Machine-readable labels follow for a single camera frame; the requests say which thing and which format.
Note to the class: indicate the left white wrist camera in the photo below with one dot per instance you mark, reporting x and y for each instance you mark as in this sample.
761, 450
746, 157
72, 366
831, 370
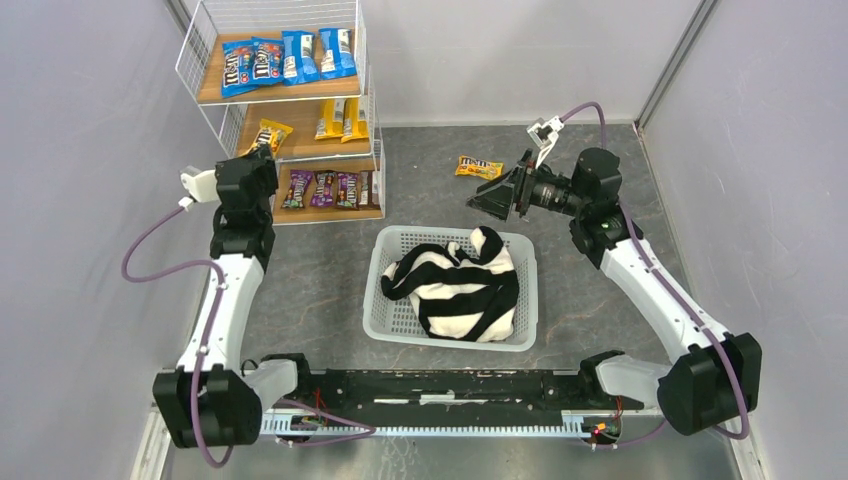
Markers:
200, 186

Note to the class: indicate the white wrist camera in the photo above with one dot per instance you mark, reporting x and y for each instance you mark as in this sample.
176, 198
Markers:
200, 186
545, 134

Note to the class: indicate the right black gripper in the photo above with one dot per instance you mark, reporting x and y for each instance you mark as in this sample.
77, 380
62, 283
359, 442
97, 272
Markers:
522, 192

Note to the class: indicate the brown candy bag on shelf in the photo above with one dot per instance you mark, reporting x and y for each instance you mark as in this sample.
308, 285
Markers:
368, 194

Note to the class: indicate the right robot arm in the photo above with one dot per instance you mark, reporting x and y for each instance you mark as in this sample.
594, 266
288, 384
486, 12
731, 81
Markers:
712, 377

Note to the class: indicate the yellow candy bag on shelf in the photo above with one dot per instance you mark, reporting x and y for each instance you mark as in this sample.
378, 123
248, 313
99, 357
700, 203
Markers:
355, 119
331, 121

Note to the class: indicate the purple m&m bag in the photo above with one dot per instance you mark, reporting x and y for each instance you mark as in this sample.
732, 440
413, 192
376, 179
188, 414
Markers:
347, 191
323, 195
294, 197

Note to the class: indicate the yellow candy bag on shelf right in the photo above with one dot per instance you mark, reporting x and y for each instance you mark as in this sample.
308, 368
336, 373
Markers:
355, 119

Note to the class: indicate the blue candy bag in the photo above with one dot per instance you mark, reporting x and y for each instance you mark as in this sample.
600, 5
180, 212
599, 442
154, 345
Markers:
338, 60
298, 65

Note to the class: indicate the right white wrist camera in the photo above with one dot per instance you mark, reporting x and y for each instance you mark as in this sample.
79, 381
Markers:
545, 134

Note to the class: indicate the yellow m&m bag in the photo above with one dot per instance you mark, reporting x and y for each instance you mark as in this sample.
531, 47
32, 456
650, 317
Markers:
486, 170
272, 134

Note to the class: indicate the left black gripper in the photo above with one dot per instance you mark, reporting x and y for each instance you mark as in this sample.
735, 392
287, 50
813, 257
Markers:
263, 158

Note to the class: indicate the black and white striped cloth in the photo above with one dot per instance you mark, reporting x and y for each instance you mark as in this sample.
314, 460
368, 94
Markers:
456, 296

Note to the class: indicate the blue m&m bag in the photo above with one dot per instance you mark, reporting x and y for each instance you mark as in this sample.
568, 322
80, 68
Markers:
236, 76
266, 62

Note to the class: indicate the purple m&m bag top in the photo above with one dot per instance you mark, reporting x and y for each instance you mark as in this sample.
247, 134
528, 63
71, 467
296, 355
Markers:
294, 197

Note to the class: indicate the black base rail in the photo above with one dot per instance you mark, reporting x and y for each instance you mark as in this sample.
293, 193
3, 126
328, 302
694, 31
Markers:
453, 398

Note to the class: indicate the white wire wooden shelf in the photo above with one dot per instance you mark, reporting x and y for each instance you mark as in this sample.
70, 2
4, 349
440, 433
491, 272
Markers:
235, 120

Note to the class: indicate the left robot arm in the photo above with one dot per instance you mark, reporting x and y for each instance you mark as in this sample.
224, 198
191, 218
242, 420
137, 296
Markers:
205, 401

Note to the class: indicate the yellow candy bag on shelf left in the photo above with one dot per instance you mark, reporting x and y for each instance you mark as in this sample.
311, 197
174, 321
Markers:
331, 121

